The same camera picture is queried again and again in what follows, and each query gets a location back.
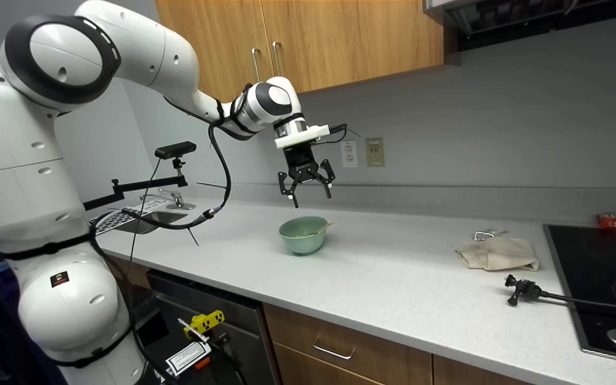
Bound black camera on stand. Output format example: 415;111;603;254
84;140;196;210

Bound black induction cooktop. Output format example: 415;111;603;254
544;224;616;360

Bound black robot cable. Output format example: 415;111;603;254
90;98;236;252

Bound beige folded cloth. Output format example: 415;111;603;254
458;237;539;272

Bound black range hood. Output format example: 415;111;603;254
422;0;616;52

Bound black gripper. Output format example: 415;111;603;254
278;145;335;207

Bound wooden upper cabinets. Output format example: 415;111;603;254
155;0;443;100

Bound black camera mount on counter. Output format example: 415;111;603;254
504;273;616;310

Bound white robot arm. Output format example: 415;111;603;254
0;0;333;385

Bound beige wall switch plate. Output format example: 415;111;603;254
366;137;386;167

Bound mint green bowl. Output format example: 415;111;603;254
278;215;329;257

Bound yellow clamp tool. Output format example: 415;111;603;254
179;310;224;338

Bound clear plastic item by cloth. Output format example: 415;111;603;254
472;229;510;242

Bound white wall outlet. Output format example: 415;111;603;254
340;140;359;169

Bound wooden lower drawers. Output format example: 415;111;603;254
265;306;527;385

